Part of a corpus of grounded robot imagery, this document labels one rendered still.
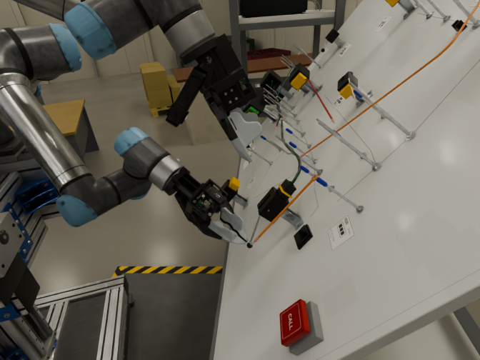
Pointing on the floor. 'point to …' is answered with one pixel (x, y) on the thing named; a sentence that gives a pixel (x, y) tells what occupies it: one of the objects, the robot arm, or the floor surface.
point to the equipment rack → (237, 23)
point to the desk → (73, 125)
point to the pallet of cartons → (158, 87)
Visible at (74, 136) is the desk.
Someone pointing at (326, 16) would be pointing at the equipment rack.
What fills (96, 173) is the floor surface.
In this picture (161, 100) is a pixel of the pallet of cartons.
